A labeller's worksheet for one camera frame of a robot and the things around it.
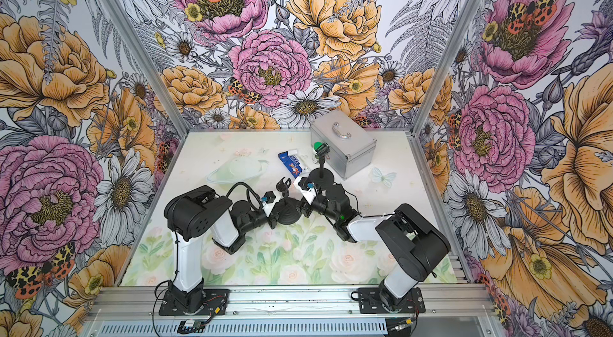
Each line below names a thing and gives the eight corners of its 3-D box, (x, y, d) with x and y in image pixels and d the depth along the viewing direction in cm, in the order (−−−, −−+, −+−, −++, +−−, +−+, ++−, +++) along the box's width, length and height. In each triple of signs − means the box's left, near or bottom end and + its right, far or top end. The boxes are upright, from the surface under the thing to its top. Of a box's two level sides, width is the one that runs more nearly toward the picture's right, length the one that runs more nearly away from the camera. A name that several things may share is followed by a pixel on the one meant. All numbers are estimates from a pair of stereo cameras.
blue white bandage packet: (293, 178, 104) (293, 175, 103) (279, 156, 112) (278, 153, 111) (310, 171, 107) (309, 167, 105) (294, 150, 115) (294, 146, 113)
